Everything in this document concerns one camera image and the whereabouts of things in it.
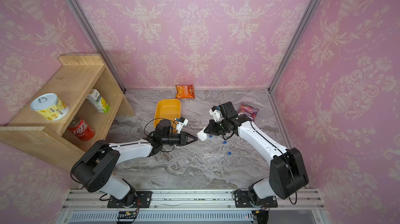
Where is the purple candy bag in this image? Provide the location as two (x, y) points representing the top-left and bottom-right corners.
(238, 103), (259, 121)

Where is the aluminium corner post left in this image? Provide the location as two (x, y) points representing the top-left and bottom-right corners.
(65, 0), (127, 94)

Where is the orange snack bag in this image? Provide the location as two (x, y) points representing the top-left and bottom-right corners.
(176, 85), (195, 99)

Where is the yellow plastic tray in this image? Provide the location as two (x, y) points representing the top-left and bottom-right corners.
(154, 99), (181, 127)

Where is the yellow tin can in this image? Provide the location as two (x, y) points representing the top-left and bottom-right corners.
(30, 93), (69, 122)

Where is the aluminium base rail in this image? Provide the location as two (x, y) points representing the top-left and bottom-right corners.
(56, 189), (329, 224)

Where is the red cola can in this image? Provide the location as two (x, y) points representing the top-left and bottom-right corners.
(67, 117), (95, 141)

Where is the green white drink carton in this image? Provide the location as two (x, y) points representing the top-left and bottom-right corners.
(86, 89), (110, 113)

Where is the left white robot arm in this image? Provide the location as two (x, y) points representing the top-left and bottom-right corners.
(70, 119), (198, 207)

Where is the wooden shelf unit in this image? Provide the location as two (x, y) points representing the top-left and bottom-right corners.
(1, 55), (135, 171)

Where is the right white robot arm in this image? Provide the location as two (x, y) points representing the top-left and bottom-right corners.
(190, 102), (309, 206)

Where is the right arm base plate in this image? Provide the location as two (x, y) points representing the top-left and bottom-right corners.
(232, 189), (278, 208)

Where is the aluminium corner post right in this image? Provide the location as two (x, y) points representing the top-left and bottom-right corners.
(269, 0), (321, 94)

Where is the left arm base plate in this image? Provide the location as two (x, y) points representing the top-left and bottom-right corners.
(107, 191), (152, 208)

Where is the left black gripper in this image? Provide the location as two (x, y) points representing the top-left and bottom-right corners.
(162, 132), (199, 146)

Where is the aluminium corner post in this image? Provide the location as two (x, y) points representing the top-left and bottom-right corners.
(65, 0), (127, 94)
(269, 0), (321, 94)

